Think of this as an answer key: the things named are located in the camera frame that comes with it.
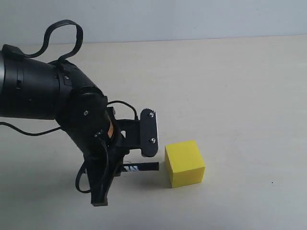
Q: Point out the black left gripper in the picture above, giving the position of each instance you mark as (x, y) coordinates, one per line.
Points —
(99, 135)

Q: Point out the black and white marker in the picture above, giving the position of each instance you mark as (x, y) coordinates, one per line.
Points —
(140, 167)

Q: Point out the yellow foam cube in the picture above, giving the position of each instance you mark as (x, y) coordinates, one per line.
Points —
(184, 163)

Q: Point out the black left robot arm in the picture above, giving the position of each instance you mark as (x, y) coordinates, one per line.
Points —
(60, 91)

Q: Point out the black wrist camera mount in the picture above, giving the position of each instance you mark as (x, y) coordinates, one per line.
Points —
(141, 134)

